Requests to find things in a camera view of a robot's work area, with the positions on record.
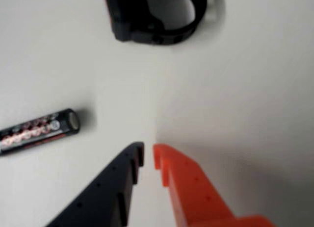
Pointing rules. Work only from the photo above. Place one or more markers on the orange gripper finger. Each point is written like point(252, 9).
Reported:
point(193, 195)

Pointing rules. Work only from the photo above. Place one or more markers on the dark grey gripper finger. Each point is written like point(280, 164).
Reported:
point(98, 192)

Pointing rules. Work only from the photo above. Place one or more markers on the black cylindrical battery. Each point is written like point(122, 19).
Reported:
point(36, 133)

